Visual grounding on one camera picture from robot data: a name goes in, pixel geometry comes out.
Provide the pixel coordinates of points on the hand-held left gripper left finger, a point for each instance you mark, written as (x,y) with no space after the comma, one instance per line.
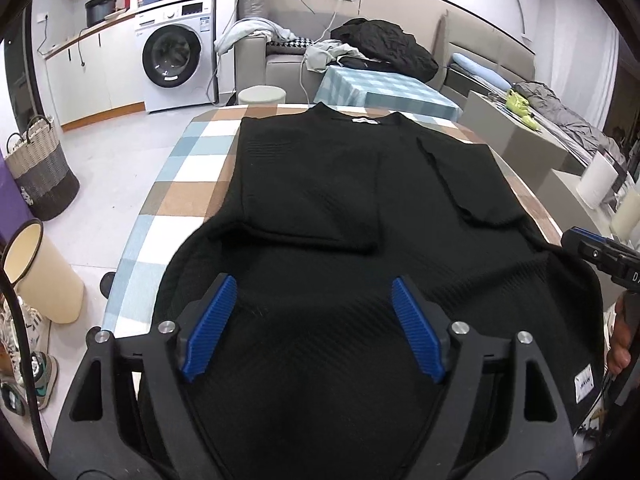
(215,325)

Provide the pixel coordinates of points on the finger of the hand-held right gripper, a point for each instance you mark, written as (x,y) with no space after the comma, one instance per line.
(590,249)

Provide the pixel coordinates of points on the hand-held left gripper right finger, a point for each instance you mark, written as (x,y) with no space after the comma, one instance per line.
(415,330)

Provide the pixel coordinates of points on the black knit sweater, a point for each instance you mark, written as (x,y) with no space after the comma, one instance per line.
(325,210)

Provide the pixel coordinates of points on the person's right hand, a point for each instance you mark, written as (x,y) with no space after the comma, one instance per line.
(620,340)

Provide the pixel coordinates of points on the cream paper roll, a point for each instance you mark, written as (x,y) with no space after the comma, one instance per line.
(627,220)

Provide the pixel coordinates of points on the beige low table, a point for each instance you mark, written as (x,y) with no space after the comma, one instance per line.
(565,200)

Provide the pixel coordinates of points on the white paper towel roll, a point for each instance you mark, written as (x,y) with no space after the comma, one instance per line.
(595,180)

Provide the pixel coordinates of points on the grey padded jacket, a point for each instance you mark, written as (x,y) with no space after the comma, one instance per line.
(565,120)

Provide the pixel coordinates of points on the green toy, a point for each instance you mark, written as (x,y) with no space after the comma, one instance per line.
(517,102)

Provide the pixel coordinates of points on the brown blue checked tablecloth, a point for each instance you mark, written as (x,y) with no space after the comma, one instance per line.
(200,160)

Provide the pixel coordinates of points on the cream waste bin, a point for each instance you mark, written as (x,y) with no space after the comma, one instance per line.
(45,280)

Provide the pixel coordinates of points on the grey green sneaker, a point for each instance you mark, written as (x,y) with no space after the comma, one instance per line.
(39,375)

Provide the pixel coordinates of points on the white sneaker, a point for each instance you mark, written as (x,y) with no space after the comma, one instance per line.
(30,322)

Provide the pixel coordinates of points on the blue pillow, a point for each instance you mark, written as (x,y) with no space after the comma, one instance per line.
(475,65)

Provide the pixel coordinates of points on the woven laundry basket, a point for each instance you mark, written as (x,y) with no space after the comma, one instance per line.
(45,180)

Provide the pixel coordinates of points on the white round stool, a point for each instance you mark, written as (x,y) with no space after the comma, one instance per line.
(260,95)

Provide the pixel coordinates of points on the purple storage bag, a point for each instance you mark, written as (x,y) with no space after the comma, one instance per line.
(10,200)

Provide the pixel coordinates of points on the teal checked tablecloth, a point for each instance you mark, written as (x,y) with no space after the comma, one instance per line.
(380,90)

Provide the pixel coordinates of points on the beige sofa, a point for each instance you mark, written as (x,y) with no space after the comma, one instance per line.
(285,67)

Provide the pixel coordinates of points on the white washing machine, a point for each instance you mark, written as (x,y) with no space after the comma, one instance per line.
(175,55)

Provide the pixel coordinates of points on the white counter cabinet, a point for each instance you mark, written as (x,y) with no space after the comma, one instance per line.
(95,70)

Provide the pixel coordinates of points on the black quilted jacket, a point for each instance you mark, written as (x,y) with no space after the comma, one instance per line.
(390,45)

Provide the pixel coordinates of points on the grey garment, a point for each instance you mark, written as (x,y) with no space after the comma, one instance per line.
(320,55)

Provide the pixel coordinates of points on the houndstooth cushion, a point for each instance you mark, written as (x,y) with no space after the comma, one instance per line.
(290,44)

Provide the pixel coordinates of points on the black cooking pot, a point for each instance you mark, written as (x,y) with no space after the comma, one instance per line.
(100,10)

